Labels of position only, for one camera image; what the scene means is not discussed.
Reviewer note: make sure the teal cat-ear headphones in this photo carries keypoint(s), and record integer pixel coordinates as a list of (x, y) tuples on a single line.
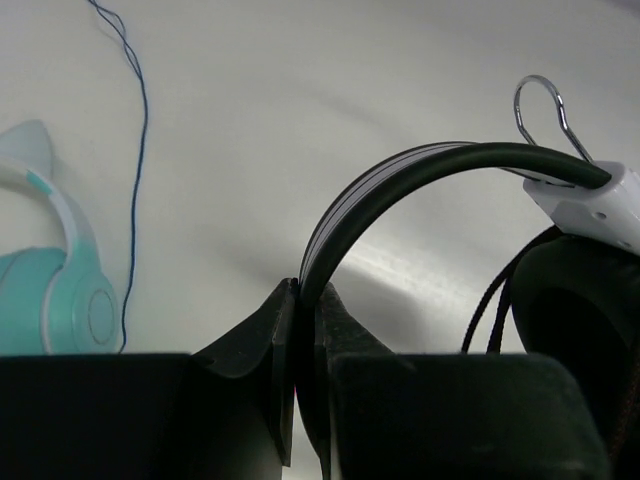
[(53, 300)]

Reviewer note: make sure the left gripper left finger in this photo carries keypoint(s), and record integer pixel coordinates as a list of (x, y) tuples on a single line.
[(252, 402)]

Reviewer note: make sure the black white headphones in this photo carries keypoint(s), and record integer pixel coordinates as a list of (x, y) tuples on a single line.
[(449, 226)]

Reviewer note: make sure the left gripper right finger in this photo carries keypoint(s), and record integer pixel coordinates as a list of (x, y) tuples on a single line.
[(363, 391)]

